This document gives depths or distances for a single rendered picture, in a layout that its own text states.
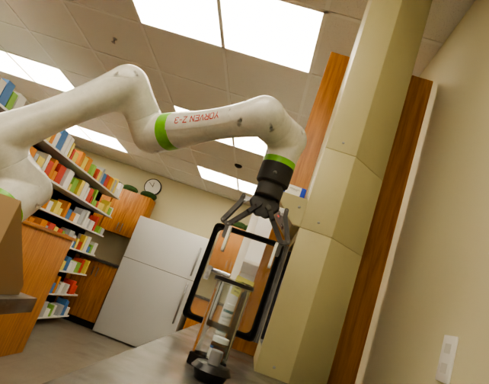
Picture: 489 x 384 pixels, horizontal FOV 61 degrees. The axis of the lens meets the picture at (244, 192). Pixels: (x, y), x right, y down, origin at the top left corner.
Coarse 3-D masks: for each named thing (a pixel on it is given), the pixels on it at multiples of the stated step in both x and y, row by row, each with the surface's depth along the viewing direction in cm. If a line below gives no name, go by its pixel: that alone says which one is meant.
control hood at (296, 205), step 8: (280, 200) 141; (288, 200) 141; (296, 200) 141; (304, 200) 141; (288, 208) 140; (296, 208) 140; (304, 208) 140; (288, 216) 140; (296, 216) 139; (296, 224) 139
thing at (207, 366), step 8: (216, 352) 91; (200, 360) 90; (208, 360) 91; (216, 360) 91; (200, 368) 88; (208, 368) 88; (216, 368) 88; (224, 368) 91; (200, 376) 88; (208, 376) 87; (216, 376) 88; (224, 376) 88
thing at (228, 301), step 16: (224, 288) 105; (240, 288) 105; (208, 304) 107; (224, 304) 104; (240, 304) 105; (208, 320) 104; (224, 320) 103; (240, 320) 106; (208, 336) 102; (224, 336) 102; (208, 352) 101; (224, 352) 102
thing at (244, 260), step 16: (224, 224) 174; (240, 240) 171; (224, 256) 170; (240, 256) 169; (256, 256) 168; (224, 272) 168; (240, 272) 167; (256, 272) 166; (208, 288) 167; (256, 288) 164; (192, 304) 166; (256, 304) 162
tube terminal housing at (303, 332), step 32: (320, 160) 150; (352, 160) 144; (320, 192) 141; (352, 192) 144; (320, 224) 139; (352, 224) 145; (320, 256) 136; (352, 256) 146; (288, 288) 133; (320, 288) 134; (352, 288) 146; (288, 320) 131; (320, 320) 135; (256, 352) 150; (288, 352) 128; (320, 352) 136
